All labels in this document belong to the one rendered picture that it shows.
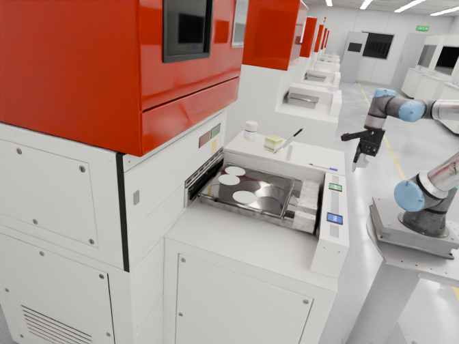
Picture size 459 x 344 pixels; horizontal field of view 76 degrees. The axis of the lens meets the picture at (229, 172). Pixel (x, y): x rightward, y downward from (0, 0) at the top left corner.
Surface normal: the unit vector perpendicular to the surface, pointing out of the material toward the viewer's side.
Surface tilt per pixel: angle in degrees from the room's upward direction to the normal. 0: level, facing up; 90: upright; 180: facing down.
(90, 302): 90
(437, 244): 90
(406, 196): 96
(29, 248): 90
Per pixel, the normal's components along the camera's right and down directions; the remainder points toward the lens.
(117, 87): -0.32, 0.39
